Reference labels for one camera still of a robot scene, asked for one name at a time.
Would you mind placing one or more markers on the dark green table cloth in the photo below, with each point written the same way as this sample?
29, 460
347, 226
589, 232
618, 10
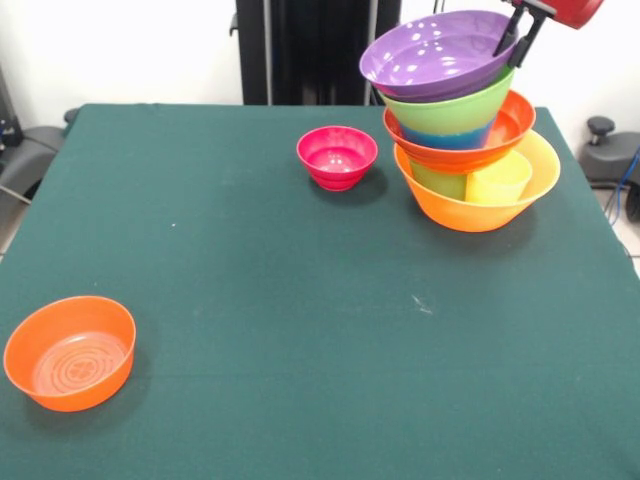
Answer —
310, 280

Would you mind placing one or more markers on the purple bowl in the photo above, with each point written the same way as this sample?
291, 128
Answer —
435, 55

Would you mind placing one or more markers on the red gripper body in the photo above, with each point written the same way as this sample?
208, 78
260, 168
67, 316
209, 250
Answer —
575, 10

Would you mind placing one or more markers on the yellow cup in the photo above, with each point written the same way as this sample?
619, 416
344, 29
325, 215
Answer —
497, 185

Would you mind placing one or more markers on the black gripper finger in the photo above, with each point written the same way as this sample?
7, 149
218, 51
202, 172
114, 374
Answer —
507, 35
525, 45

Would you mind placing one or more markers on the pink bowl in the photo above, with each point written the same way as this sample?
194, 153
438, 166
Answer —
335, 160

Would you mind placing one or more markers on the small orange bowl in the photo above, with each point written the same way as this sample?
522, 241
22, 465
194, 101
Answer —
70, 360

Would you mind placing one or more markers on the green cup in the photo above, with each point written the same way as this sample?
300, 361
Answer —
437, 182

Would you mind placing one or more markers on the large orange bowl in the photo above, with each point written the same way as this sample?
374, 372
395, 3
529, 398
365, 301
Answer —
480, 217

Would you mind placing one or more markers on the blue bowl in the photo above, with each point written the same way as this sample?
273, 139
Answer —
445, 140

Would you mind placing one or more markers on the wide red bowl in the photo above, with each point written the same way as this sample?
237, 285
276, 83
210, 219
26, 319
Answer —
515, 127

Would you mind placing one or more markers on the green bowl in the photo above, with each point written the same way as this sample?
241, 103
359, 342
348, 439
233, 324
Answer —
450, 115

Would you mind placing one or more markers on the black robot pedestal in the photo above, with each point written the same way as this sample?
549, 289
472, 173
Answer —
320, 50

